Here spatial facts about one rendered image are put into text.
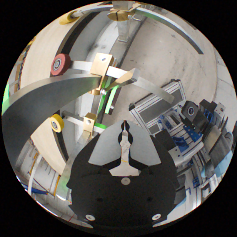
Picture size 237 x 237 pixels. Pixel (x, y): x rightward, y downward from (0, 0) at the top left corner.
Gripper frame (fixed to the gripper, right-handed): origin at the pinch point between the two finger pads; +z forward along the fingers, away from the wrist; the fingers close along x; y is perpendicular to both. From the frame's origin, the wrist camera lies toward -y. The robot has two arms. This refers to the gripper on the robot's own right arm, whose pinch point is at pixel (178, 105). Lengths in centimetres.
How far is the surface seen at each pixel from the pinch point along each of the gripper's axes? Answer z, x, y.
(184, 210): -153, -134, 215
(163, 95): -3.4, -0.4, -11.5
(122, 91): 83, -19, -20
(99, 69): -4.4, -0.1, -32.9
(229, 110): -1, 112, 232
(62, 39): -7, 11, -52
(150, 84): -3.4, 0.8, -17.4
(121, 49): 12.6, 14.1, -31.8
